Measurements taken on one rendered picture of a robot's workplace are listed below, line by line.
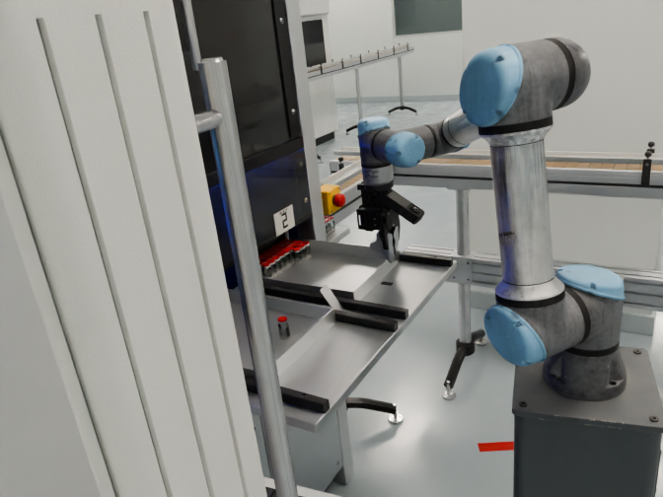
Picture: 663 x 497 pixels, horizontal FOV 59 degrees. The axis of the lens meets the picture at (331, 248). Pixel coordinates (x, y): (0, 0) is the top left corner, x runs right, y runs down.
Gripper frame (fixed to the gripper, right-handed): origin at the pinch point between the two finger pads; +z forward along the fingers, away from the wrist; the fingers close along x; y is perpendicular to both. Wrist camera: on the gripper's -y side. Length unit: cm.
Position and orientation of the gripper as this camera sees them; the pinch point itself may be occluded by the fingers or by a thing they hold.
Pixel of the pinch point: (393, 257)
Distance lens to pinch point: 148.5
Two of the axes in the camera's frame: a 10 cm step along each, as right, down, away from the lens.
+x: -5.0, 3.8, -7.8
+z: 1.2, 9.2, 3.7
